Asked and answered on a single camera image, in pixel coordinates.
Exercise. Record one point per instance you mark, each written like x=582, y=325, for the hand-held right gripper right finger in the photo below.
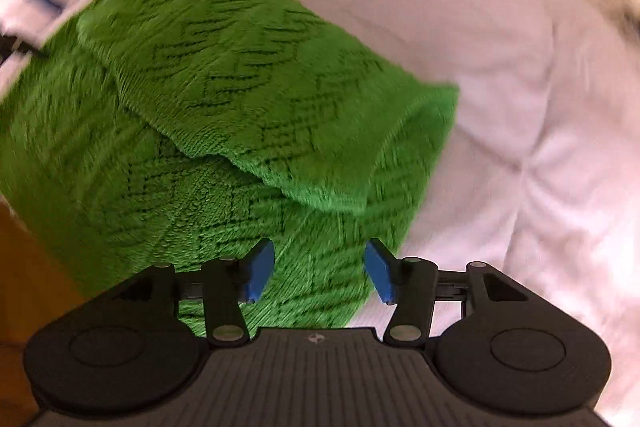
x=379, y=273

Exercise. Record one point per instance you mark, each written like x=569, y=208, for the green knitted sweater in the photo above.
x=210, y=107

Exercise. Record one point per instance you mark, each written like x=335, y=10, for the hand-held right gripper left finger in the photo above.
x=260, y=272

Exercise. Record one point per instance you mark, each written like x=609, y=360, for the white bed sheet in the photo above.
x=500, y=57

